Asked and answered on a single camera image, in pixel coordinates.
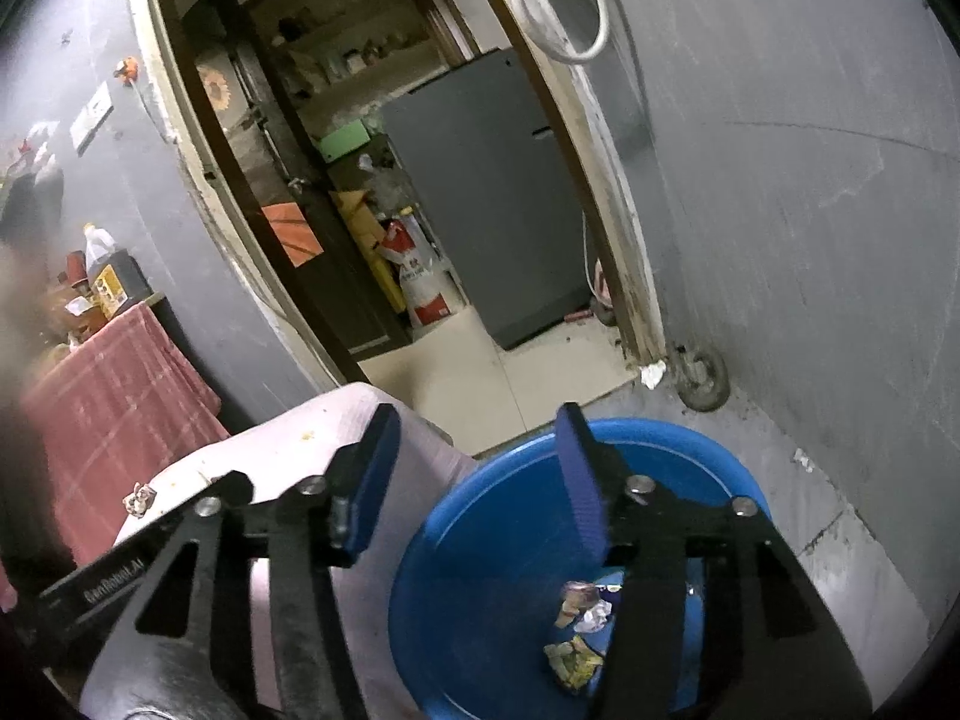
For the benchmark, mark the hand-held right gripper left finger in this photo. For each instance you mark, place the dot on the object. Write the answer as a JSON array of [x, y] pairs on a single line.
[[371, 480]]

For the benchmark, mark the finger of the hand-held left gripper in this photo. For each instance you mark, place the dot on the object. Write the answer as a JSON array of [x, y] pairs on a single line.
[[90, 592]]

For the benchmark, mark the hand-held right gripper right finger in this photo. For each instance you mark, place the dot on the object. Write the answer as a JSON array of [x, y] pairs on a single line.
[[581, 480]]

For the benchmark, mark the blue plastic basin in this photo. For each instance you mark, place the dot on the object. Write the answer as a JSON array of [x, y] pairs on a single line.
[[487, 540]]

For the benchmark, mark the brown pink wrapper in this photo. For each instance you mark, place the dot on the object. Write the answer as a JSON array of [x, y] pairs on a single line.
[[576, 594]]

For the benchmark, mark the white tissue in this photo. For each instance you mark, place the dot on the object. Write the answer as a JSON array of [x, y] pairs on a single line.
[[596, 617]]

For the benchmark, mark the yellow wrapper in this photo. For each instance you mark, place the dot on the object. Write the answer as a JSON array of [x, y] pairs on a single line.
[[577, 664]]

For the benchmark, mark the pink floral tablecloth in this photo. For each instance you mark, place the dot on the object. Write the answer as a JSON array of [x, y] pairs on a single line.
[[330, 420]]

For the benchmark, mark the crumpled patterned wrapper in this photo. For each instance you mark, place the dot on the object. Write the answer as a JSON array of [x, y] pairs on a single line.
[[139, 501]]

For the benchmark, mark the white paper wad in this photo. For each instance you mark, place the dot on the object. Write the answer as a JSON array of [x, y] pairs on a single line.
[[652, 375]]

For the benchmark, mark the grey caster wheel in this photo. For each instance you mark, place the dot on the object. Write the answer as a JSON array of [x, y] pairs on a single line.
[[686, 394]]

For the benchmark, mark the dark wooden door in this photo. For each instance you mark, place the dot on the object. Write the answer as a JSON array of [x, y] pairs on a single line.
[[337, 300]]

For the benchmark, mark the red plaid cloth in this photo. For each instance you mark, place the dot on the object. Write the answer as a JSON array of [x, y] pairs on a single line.
[[112, 405]]

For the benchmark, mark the red and white sack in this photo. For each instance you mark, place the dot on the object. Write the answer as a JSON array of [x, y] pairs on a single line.
[[424, 277]]

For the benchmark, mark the orange paper sheet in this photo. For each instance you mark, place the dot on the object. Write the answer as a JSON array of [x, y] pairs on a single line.
[[292, 236]]

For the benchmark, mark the yellow bag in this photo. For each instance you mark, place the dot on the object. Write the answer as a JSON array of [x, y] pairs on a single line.
[[360, 221]]

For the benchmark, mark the grey metal cabinet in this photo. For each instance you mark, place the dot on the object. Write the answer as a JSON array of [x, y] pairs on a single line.
[[487, 202]]

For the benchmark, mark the dark oil bottle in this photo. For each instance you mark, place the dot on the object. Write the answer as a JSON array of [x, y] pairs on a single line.
[[124, 277]]

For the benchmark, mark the red cup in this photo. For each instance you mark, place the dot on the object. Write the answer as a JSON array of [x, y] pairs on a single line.
[[75, 268]]

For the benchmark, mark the green box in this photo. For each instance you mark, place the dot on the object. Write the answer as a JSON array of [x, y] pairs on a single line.
[[345, 141]]

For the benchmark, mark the wooden shelf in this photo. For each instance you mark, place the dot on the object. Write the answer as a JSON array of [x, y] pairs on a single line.
[[352, 82]]

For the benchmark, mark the sunflower decoration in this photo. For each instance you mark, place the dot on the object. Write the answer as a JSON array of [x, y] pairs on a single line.
[[215, 88]]

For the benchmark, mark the cream wooden door frame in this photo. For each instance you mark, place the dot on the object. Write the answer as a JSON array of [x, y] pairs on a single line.
[[622, 277]]

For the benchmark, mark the white wall switch plate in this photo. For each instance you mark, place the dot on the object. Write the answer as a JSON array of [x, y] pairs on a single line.
[[91, 120]]

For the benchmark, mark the orange wall ornament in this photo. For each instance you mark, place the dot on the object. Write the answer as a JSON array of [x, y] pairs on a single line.
[[127, 69]]

